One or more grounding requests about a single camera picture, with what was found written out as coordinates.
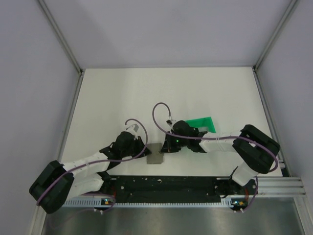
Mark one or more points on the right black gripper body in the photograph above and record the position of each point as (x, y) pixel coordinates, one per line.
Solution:
(172, 139)

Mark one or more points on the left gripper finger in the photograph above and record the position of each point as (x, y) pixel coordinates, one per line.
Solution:
(138, 143)
(145, 153)

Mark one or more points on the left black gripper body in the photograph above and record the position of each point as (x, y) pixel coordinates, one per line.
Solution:
(131, 151)

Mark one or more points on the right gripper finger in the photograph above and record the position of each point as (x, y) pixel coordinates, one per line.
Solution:
(166, 148)
(176, 147)

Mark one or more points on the grey card holder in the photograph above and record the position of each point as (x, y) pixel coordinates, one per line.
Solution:
(156, 157)

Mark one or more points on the green plastic bin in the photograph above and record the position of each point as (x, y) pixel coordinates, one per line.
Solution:
(203, 124)

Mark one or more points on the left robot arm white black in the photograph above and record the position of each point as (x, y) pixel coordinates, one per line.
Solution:
(59, 182)

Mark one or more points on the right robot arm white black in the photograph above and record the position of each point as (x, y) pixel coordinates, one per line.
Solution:
(257, 150)

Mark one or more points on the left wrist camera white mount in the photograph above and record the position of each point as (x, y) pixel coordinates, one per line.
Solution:
(132, 129)

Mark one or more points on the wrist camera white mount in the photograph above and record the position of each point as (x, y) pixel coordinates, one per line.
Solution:
(132, 129)
(170, 121)

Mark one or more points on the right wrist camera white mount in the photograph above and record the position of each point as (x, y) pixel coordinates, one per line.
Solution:
(170, 121)

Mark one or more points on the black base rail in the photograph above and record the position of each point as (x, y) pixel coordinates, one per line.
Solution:
(173, 189)

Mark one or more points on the white slotted cable duct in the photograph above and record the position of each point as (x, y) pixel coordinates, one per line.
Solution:
(98, 202)

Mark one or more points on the left aluminium frame post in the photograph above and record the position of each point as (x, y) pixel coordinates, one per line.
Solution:
(59, 35)

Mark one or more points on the aluminium frame post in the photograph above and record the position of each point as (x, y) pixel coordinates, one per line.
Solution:
(293, 4)
(59, 35)

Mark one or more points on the right aluminium frame post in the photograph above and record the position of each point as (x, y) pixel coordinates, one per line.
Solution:
(293, 4)

